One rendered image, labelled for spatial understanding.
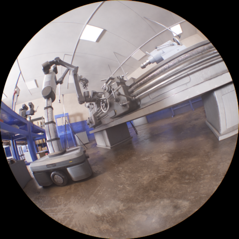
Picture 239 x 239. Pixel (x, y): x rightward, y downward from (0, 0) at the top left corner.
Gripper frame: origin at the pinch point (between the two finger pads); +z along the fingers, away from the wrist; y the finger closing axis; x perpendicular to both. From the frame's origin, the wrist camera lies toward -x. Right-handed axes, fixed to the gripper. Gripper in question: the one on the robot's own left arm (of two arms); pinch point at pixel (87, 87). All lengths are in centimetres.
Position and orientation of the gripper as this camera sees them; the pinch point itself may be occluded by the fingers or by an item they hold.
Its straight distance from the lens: 137.9
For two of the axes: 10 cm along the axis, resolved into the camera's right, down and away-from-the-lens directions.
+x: -5.8, 6.7, -4.7
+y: -4.5, 2.1, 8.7
